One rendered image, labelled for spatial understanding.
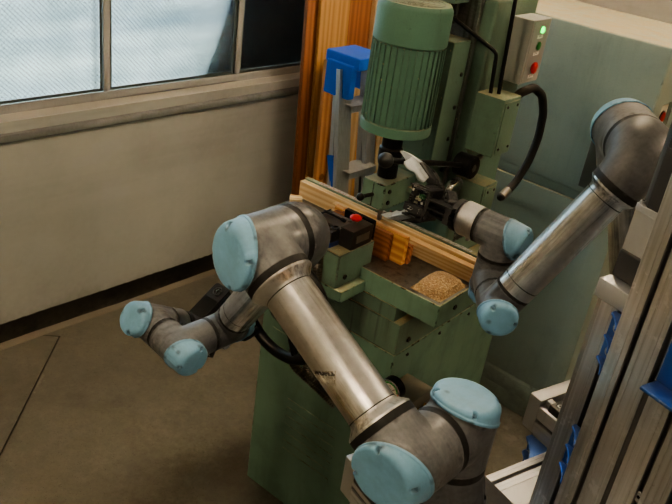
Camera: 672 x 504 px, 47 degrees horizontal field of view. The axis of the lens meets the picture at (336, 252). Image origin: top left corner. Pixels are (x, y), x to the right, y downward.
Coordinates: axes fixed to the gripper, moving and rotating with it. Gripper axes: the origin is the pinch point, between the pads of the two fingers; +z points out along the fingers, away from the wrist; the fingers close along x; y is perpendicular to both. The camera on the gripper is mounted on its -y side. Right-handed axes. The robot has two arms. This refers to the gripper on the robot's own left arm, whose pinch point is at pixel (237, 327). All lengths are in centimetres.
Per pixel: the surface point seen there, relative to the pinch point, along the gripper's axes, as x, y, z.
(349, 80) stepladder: -50, -79, 67
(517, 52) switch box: 23, -91, 25
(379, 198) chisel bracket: 11.2, -43.3, 15.5
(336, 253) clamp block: 15.5, -26.9, 1.2
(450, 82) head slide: 16, -76, 14
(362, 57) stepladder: -49, -88, 67
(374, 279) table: 21.3, -24.9, 12.8
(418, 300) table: 34.2, -25.2, 12.6
